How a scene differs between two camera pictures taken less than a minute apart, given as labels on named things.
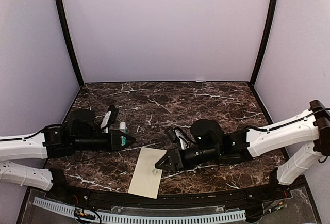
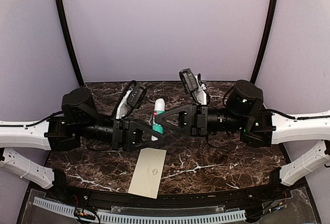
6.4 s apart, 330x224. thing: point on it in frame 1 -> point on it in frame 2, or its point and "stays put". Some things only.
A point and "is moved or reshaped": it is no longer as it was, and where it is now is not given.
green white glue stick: (122, 128) is moved or reshaped
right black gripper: (176, 158) -> (193, 120)
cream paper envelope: (147, 177) stays put
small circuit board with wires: (83, 214) stays put
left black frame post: (63, 29) stays put
